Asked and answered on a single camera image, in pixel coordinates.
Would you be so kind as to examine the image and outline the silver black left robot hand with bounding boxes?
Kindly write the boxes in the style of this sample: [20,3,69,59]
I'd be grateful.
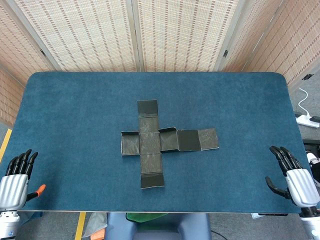
[0,149,47,211]

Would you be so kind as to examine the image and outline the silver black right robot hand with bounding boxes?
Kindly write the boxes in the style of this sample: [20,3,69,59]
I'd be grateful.
[264,145,320,208]

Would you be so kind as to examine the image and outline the black cardboard folding box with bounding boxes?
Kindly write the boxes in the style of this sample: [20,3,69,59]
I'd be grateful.
[120,99,220,190]

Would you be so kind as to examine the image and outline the black white shoe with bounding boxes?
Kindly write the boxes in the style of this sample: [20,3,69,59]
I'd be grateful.
[306,151,320,187]

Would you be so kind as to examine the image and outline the yellow floor tape strip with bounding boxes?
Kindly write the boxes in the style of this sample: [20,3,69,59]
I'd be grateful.
[0,128,13,163]
[74,211,87,240]

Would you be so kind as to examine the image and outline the black equipment stand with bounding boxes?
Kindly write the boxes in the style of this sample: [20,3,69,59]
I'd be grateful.
[302,139,320,159]

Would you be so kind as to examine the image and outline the white power strip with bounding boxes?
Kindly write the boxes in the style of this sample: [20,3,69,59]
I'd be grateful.
[295,113,320,128]

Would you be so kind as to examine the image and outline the grey cloth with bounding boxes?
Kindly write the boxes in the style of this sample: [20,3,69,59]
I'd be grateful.
[82,212,108,238]

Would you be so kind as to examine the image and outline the blue felt table mat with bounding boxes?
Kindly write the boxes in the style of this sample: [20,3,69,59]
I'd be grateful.
[0,71,320,213]

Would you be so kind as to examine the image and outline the orange object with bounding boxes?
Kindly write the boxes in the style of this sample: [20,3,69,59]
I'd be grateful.
[90,228,107,240]

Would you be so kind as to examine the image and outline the green cloth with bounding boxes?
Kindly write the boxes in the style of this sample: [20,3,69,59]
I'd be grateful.
[125,212,163,223]

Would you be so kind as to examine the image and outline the bamboo folding screen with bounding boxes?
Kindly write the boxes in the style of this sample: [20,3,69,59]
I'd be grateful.
[0,0,320,127]

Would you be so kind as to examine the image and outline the white power cable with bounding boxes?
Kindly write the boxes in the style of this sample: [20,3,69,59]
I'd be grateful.
[298,87,312,118]

